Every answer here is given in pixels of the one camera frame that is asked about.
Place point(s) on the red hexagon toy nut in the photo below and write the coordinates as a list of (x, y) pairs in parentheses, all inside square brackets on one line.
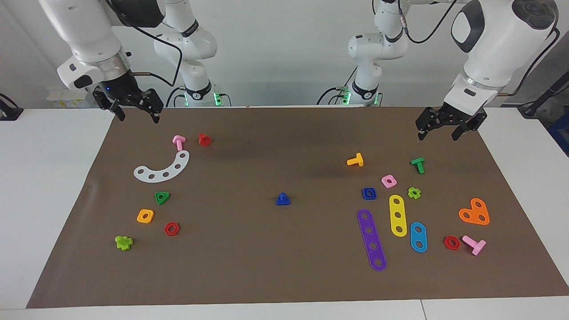
[(177, 231), (458, 244)]

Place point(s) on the green toy bolt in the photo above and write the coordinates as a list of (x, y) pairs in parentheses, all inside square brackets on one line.
[(418, 164)]

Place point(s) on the blue two-hole strip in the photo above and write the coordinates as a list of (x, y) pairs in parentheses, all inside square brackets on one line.
[(418, 237)]

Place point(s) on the blue triangle-head toy bolt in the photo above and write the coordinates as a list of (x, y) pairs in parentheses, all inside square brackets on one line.
[(282, 201)]

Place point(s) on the black clamp device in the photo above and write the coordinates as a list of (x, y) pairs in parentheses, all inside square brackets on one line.
[(9, 113)]

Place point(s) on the green triangle toy nut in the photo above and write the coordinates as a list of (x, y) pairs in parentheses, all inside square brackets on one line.
[(166, 195)]

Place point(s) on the pink square toy nut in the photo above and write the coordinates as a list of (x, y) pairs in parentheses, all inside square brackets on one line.
[(383, 179)]

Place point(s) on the orange toy bolt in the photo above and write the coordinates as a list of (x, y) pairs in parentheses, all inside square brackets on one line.
[(358, 161)]

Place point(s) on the orange square toy nut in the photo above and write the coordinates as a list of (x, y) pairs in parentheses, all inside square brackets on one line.
[(140, 219)]

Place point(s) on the blue square toy nut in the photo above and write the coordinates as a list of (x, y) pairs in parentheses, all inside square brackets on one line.
[(364, 197)]

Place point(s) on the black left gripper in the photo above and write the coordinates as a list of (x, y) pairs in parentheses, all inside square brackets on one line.
[(455, 114)]

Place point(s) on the white small boxes stack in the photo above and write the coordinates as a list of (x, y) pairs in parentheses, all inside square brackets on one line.
[(66, 98)]

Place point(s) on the lime cross-head toy bolt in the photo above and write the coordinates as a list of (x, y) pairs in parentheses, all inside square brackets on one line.
[(123, 243)]

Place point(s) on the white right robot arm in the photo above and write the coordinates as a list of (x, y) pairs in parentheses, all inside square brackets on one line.
[(84, 26)]

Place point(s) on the brown table mat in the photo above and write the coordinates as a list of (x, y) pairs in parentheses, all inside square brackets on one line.
[(266, 249)]

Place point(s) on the white curved five-hole plate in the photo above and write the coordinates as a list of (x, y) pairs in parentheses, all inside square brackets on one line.
[(158, 177)]

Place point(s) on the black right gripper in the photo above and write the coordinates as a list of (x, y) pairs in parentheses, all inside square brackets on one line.
[(122, 91)]

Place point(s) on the red toy bolt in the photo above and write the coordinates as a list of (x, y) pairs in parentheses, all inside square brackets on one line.
[(204, 140)]

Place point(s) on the blue crate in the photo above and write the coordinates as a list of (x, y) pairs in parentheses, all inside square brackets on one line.
[(561, 133)]

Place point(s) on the yellow three-hole strip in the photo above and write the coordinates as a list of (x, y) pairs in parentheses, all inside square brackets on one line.
[(397, 208)]

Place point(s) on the lime cross toy nut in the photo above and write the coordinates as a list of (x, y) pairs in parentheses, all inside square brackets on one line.
[(410, 192)]

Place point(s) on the purple four-hole strip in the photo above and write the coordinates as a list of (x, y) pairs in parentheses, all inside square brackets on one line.
[(371, 238)]

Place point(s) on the pink toy bolt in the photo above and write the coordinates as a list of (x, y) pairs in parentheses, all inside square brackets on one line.
[(476, 246), (178, 141)]

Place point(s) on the orange heart three-hole plate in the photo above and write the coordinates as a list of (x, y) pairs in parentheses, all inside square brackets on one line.
[(474, 213)]

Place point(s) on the black stand pole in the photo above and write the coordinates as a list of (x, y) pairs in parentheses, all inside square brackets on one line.
[(544, 95)]

